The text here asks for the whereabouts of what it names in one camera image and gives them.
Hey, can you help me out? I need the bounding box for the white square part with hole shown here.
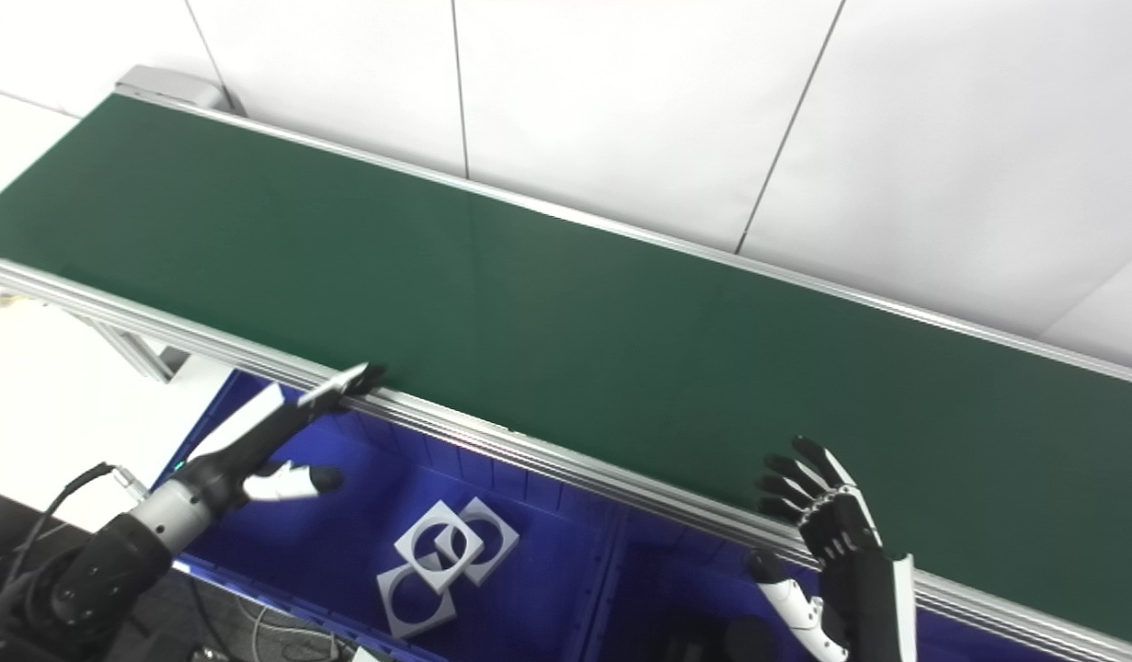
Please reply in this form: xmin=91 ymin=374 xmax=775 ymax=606
xmin=375 ymin=559 xmax=458 ymax=641
xmin=449 ymin=496 xmax=521 ymax=587
xmin=394 ymin=500 xmax=486 ymax=595

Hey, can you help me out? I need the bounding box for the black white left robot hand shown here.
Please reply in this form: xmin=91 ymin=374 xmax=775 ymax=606
xmin=174 ymin=362 xmax=388 ymax=519

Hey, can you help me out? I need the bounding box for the gray conveyor end cover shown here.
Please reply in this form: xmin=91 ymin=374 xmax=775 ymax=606
xmin=114 ymin=63 xmax=242 ymax=118

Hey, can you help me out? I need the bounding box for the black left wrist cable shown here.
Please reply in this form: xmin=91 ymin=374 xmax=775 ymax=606
xmin=4 ymin=462 xmax=150 ymax=591

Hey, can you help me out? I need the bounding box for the blue plastic bin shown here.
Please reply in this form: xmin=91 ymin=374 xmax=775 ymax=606
xmin=579 ymin=508 xmax=1081 ymax=662
xmin=155 ymin=367 xmax=623 ymax=662

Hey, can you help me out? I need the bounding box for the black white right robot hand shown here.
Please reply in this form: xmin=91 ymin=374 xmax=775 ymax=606
xmin=747 ymin=436 xmax=919 ymax=662

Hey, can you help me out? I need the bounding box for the aluminium conveyor leg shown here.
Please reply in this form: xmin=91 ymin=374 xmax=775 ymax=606
xmin=67 ymin=315 xmax=195 ymax=384

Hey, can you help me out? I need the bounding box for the green conveyor belt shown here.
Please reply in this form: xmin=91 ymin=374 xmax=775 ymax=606
xmin=0 ymin=92 xmax=1132 ymax=650
xmin=0 ymin=87 xmax=1132 ymax=662

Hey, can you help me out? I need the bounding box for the white floor cable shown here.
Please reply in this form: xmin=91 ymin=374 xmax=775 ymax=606
xmin=190 ymin=588 xmax=366 ymax=662

